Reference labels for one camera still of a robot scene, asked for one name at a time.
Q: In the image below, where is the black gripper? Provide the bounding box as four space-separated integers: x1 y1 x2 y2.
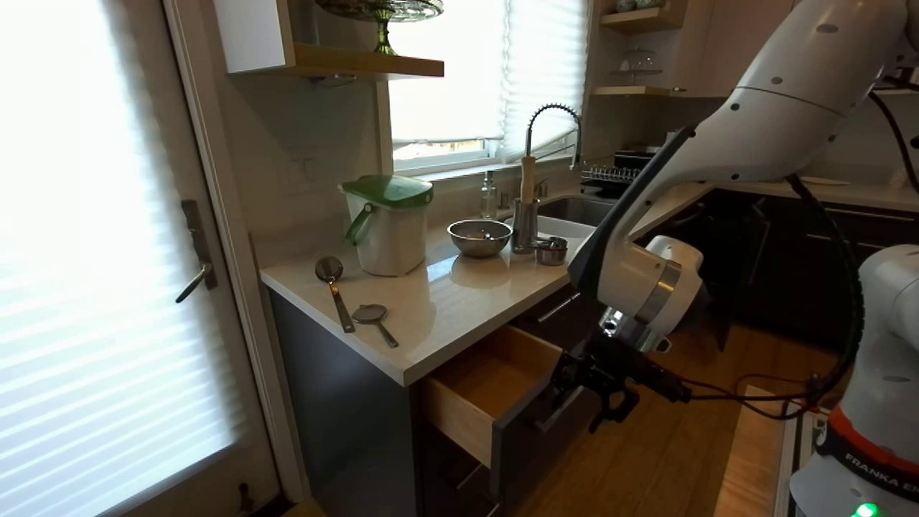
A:
552 334 691 435

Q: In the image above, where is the dark top drawer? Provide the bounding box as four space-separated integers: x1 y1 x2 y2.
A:
418 328 579 501

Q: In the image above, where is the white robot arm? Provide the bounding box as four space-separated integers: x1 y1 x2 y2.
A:
569 0 919 517

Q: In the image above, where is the dark cabinet door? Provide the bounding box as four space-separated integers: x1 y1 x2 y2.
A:
513 287 604 350

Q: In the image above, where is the small metal cup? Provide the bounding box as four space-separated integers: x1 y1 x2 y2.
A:
536 238 569 264

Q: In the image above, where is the metal bowl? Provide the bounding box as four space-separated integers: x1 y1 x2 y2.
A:
447 218 512 260

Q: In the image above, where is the chrome gooseneck faucet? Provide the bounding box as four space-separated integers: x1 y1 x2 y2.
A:
512 103 579 257

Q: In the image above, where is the clear soap bottle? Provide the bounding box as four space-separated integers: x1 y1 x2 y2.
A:
480 173 499 218

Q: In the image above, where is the black dish rack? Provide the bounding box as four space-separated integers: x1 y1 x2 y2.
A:
579 150 651 198

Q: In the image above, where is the small metal strainer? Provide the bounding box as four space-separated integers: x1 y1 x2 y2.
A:
354 304 398 347

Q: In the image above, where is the white compost bin green lid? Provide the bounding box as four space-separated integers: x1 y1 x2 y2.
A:
341 176 434 277

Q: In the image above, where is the large metal spoon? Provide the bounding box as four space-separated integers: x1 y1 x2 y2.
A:
312 257 354 334

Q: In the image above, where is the white window blind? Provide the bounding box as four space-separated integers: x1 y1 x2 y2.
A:
388 0 591 169

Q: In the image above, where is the green glass cake stand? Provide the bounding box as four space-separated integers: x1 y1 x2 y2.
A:
315 0 443 56

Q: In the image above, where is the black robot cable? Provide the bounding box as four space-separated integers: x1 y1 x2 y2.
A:
657 83 919 425

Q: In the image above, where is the wooden wall shelf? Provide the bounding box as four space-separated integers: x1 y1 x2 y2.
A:
209 0 447 83

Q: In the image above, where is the door lever handle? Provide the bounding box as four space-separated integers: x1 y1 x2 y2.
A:
174 198 217 304

